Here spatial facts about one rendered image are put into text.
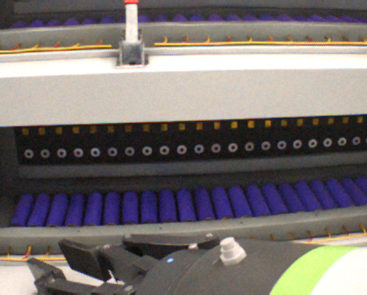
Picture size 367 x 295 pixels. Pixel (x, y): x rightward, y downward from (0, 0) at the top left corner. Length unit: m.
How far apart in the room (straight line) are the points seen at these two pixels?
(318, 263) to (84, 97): 0.27
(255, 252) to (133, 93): 0.22
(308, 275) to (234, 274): 0.03
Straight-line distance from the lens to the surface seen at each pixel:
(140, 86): 0.39
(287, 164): 0.60
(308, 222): 0.50
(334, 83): 0.43
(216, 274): 0.20
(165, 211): 0.52
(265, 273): 0.19
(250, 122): 0.56
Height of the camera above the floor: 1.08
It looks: 3 degrees down
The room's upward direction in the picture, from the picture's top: 2 degrees counter-clockwise
